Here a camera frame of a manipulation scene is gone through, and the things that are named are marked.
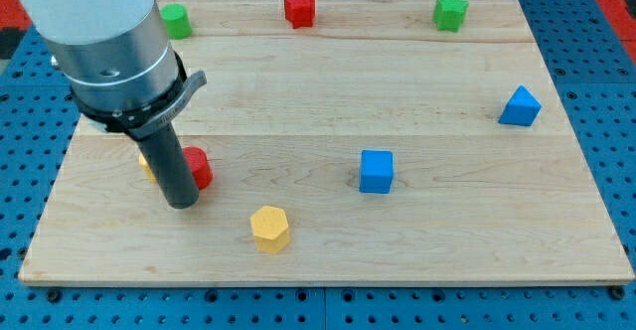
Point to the yellow heart block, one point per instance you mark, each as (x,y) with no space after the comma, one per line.
(146,168)

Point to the green cylinder block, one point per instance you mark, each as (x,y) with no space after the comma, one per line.
(176,21)

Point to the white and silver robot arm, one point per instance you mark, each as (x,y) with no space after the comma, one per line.
(118,60)

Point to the red cylinder block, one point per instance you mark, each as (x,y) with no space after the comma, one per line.
(199,165)

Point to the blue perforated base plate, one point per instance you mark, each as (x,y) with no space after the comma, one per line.
(589,49)

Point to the green star block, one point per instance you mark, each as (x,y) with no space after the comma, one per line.
(449,15)

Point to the blue cube block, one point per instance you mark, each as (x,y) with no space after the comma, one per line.
(376,172)

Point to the blue triangle block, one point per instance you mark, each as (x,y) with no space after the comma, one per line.
(521,109)

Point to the red star block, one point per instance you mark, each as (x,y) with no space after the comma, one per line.
(300,13)

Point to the yellow hexagon block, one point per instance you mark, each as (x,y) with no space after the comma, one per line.
(270,229)

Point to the light wooden board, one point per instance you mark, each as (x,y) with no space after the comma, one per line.
(284,117)

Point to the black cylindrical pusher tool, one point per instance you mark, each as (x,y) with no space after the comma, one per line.
(164,155)

